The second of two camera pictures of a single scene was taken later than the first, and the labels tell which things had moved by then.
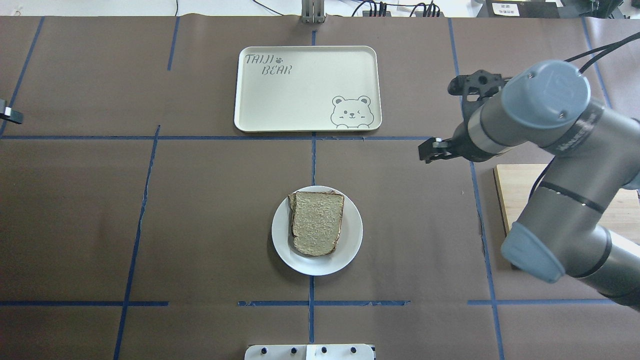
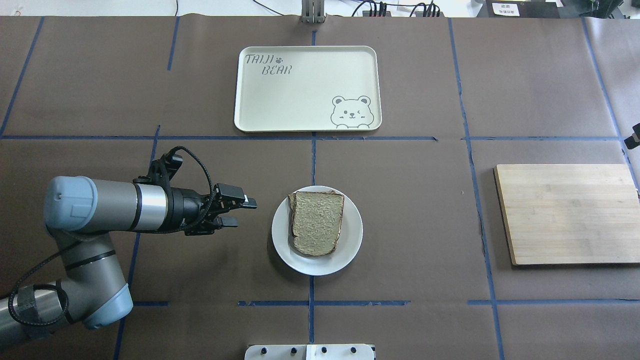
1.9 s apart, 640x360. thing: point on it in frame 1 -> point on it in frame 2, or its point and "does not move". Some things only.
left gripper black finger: x=7 y=113 -> x=199 y=214
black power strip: x=430 y=10 does not move
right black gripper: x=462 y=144 -> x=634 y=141
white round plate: x=349 y=238 does not move
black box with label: x=520 y=9 does not move
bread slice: x=316 y=217 does not move
